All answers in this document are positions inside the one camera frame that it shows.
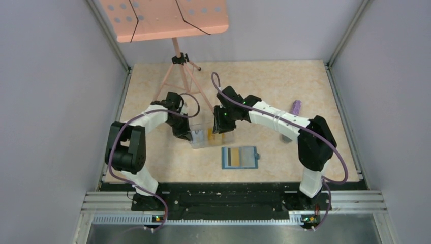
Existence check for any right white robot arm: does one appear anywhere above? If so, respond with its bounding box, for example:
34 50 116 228
213 86 336 209

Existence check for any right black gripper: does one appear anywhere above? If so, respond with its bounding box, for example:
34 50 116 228
213 105 237 134

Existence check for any clear plastic box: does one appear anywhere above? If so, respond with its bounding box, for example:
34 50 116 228
190 123 234 149

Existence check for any purple glitter cylinder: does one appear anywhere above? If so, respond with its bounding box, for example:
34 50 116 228
290 100 302 115

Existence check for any blue card holder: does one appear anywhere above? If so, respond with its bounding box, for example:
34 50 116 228
221 146 260 169

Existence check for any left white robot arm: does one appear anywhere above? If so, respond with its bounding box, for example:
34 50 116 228
105 91 192 210

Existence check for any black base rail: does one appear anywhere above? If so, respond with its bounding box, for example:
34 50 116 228
99 179 367 223

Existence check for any pink music stand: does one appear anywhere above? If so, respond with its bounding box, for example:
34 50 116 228
100 0 229 110

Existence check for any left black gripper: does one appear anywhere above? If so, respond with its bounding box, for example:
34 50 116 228
167 112 193 141

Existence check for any gold credit card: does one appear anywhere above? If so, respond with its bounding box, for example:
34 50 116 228
227 148 240 168
207 129 225 146

